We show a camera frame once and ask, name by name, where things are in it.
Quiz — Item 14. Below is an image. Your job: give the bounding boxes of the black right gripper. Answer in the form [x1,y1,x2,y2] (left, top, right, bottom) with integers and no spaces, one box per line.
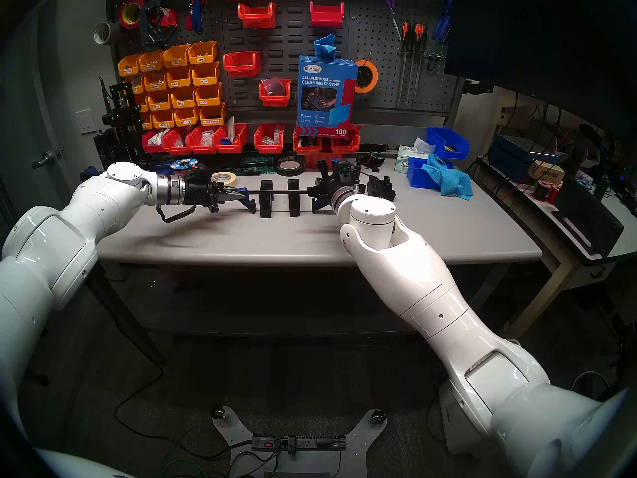
[307,172,357,216]

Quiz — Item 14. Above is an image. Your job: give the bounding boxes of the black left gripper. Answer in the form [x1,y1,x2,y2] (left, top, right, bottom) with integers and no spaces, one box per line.
[182,178,248,214]

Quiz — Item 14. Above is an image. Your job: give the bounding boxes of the blue and black bar clamp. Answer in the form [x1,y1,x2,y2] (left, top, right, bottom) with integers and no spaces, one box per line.
[236,158,349,216]

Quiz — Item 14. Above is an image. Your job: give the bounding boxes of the black notched printed block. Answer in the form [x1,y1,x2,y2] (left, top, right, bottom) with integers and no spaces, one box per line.
[367,175,397,202]

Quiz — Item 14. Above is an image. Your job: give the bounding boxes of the black hanging clamp tool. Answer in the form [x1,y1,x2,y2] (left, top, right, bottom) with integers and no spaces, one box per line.
[139,0,178,49]

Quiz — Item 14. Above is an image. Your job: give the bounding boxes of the stack of red bins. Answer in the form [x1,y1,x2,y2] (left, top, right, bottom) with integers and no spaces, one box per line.
[304,153,344,170]

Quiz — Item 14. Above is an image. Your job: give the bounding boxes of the black tape roll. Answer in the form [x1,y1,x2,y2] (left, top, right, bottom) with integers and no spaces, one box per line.
[276,156,305,177]

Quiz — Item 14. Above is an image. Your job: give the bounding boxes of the red bin with manual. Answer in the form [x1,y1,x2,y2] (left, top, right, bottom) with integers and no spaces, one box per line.
[214,123,248,154]

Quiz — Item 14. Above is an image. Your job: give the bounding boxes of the green cutting mat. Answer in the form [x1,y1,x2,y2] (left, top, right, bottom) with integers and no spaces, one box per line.
[234,156,278,176]

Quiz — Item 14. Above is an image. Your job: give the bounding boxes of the red bin with small bags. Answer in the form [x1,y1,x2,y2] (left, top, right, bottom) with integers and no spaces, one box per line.
[186,126,217,155]

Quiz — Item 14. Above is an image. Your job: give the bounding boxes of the red bin with red parts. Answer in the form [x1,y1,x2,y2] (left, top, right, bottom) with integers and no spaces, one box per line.
[328,126,361,155]

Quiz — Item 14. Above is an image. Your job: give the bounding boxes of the red bin with screw pack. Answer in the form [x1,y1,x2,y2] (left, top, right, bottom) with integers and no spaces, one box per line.
[254,123,285,154]

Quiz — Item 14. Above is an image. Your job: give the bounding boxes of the yellow bin labelled M4 HEX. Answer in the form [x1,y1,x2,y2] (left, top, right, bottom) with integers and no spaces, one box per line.
[199,103,227,126]

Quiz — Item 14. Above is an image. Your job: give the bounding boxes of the Kimtech tissue box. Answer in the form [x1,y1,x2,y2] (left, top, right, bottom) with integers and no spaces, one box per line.
[396,137,437,174]

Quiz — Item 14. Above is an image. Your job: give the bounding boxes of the yellow bin labelled M3-6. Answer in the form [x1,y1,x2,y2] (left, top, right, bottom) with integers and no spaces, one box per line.
[195,83,223,107]

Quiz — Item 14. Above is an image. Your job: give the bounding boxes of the blue cleaning cloths box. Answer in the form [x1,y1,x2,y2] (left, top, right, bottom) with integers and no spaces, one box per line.
[297,55,360,138]

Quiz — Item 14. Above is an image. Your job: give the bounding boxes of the yellow bin labelled M3-4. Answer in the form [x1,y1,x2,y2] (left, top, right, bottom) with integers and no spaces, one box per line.
[192,62,220,86]

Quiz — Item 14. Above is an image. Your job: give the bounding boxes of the crumpled blue microfiber cloth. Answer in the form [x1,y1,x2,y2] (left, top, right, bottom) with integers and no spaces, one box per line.
[422,154,473,201]

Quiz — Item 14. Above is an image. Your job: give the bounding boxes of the orange tape spool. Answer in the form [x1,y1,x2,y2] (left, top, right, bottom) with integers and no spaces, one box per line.
[354,60,379,94]

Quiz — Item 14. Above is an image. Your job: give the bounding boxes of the yellow bin labelled M3X6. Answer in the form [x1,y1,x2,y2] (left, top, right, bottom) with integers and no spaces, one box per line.
[188,41,218,64]

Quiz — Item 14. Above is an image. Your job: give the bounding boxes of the large blue plastic bin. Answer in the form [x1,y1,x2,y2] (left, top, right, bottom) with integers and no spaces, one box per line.
[426,127,470,160]

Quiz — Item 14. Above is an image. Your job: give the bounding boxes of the orange black screwdriver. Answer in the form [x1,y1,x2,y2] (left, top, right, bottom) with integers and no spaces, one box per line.
[412,24,428,107]
[397,23,414,107]

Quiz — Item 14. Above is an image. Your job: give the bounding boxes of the dark blue storage bin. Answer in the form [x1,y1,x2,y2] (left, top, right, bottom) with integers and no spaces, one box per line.
[488,135,531,169]

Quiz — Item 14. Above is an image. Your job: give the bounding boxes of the red and yellow tape roll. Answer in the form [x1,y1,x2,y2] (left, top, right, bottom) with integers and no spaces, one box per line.
[118,0,147,29]

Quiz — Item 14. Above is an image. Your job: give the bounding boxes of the small cardboard box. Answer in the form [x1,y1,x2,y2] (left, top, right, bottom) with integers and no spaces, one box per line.
[530,161,565,184]

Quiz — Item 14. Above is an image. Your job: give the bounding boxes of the black power strip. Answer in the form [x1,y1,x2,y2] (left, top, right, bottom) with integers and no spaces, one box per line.
[251,434,347,451]

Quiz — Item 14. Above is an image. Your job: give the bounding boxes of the black flat case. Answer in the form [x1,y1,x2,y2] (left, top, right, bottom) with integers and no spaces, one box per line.
[553,176,624,258]

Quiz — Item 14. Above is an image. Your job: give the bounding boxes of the large black monitor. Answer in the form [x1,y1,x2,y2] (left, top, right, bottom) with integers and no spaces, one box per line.
[444,0,637,134]

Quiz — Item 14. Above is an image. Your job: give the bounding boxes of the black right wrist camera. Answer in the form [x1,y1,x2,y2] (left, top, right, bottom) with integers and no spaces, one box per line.
[333,161,362,184]

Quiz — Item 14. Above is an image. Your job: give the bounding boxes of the black right wrist cables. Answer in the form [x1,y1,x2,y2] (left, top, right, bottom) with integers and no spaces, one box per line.
[343,161,395,195]

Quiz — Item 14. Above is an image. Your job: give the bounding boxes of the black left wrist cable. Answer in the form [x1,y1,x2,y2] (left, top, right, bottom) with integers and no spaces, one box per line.
[156,203,197,224]

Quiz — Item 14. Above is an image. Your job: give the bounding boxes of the red wall bin with bag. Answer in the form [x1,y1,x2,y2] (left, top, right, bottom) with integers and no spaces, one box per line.
[258,79,292,107]

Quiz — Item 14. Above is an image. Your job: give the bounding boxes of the grey workbench frame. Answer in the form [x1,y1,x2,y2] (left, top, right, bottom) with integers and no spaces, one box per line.
[75,243,543,368]

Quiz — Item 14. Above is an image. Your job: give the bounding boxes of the black metal frame stand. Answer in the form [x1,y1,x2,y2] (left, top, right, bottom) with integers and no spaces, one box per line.
[92,76,145,169]

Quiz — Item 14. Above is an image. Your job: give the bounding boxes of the dark pegboard wall panel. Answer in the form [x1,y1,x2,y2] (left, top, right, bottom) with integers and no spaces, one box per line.
[106,0,463,126]

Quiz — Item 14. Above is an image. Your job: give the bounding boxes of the blue handled hanging tool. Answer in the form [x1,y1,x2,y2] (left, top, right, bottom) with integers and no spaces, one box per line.
[185,0,207,34]

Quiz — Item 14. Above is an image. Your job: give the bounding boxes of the silver door handle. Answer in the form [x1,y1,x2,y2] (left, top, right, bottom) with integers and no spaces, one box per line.
[31,148,64,170]

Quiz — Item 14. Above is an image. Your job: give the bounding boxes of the grey duct tape roll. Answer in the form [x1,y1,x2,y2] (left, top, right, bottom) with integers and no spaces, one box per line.
[94,21,122,45]

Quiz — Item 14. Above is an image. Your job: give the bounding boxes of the purple handled scissors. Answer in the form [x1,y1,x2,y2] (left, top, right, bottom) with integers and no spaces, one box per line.
[377,0,403,42]

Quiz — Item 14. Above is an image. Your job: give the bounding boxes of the blue handled pliers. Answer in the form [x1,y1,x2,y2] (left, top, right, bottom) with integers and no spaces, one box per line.
[432,0,454,44]

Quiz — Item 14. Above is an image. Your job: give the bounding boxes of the small red wire spool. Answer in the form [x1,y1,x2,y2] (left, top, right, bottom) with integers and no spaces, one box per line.
[532,179,561,204]

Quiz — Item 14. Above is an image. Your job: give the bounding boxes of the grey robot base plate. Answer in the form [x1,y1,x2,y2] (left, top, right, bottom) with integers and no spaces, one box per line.
[212,406,388,478]

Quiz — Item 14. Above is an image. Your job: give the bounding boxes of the black floor cable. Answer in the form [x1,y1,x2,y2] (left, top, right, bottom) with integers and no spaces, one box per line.
[113,328,254,463]

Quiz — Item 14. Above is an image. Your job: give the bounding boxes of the green floor cable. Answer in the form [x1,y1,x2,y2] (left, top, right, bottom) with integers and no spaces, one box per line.
[162,457,224,478]

